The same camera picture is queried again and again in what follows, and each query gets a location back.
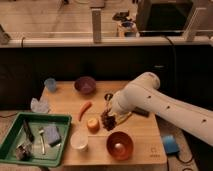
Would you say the dark red grape bunch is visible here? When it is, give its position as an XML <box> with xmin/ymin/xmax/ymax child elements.
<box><xmin>101</xmin><ymin>109</ymin><xmax>116</xmax><ymax>131</ymax></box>

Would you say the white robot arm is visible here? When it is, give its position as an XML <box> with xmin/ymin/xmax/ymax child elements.
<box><xmin>109</xmin><ymin>72</ymin><xmax>213</xmax><ymax>146</ymax></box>

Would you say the red bowl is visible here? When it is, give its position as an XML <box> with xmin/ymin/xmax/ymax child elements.
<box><xmin>106</xmin><ymin>131</ymin><xmax>134</xmax><ymax>161</ymax></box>

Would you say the purple bowl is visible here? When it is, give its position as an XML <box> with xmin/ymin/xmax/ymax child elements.
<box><xmin>74</xmin><ymin>76</ymin><xmax>96</xmax><ymax>94</ymax></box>

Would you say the small metal cup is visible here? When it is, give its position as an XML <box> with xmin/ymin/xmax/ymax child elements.
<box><xmin>104</xmin><ymin>93</ymin><xmax>113</xmax><ymax>101</ymax></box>

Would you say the orange yellow fruit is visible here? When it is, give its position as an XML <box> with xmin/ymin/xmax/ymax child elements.
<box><xmin>87</xmin><ymin>118</ymin><xmax>100</xmax><ymax>132</ymax></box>

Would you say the orange carrot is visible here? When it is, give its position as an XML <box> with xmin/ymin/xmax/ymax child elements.
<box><xmin>78</xmin><ymin>101</ymin><xmax>92</xmax><ymax>122</ymax></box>

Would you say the white plastic cup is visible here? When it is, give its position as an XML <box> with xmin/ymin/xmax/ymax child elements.
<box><xmin>70</xmin><ymin>132</ymin><xmax>88</xmax><ymax>151</ymax></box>

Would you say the blue sponge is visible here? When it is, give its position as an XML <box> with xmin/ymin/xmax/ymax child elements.
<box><xmin>44</xmin><ymin>125</ymin><xmax>61</xmax><ymax>146</ymax></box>

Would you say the blue tape roll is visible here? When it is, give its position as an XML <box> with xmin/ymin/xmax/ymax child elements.
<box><xmin>162</xmin><ymin>135</ymin><xmax>180</xmax><ymax>155</ymax></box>

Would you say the blue plastic cup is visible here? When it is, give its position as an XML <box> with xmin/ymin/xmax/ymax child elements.
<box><xmin>44</xmin><ymin>78</ymin><xmax>56</xmax><ymax>92</ymax></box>

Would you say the clear crumpled plastic bag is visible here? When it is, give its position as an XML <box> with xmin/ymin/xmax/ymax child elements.
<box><xmin>30</xmin><ymin>98</ymin><xmax>50</xmax><ymax>113</ymax></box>

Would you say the white plastic spoon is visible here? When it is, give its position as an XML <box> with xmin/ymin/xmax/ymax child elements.
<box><xmin>39</xmin><ymin>128</ymin><xmax>46</xmax><ymax>155</ymax></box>

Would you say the green plastic tray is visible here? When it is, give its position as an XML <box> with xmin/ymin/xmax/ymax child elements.
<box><xmin>0</xmin><ymin>112</ymin><xmax>72</xmax><ymax>167</ymax></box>

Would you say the black spatula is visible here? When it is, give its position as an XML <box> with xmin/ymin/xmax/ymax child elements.
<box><xmin>23</xmin><ymin>120</ymin><xmax>34</xmax><ymax>143</ymax></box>

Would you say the crumpled metal foil object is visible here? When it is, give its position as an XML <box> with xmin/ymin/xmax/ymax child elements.
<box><xmin>15</xmin><ymin>142</ymin><xmax>32</xmax><ymax>161</ymax></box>

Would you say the black monitor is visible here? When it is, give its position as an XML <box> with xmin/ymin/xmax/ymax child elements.
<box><xmin>136</xmin><ymin>0</ymin><xmax>193</xmax><ymax>36</ymax></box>

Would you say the white post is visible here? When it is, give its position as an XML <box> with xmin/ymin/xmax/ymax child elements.
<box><xmin>92</xmin><ymin>8</ymin><xmax>101</xmax><ymax>43</ymax></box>

